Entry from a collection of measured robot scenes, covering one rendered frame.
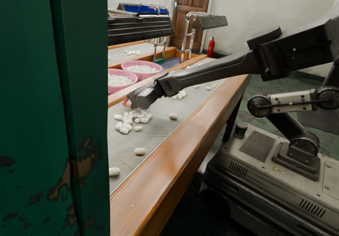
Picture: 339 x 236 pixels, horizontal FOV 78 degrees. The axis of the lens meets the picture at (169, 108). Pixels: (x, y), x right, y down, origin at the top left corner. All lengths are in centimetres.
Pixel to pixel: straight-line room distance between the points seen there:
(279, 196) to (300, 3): 459
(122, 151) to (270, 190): 83
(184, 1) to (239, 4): 134
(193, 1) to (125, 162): 531
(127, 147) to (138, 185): 18
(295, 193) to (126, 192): 89
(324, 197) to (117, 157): 95
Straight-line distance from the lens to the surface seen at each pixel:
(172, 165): 62
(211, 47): 547
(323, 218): 129
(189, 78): 65
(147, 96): 70
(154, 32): 83
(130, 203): 52
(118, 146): 70
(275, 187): 124
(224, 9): 556
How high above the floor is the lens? 118
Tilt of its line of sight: 28 degrees down
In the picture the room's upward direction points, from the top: 8 degrees clockwise
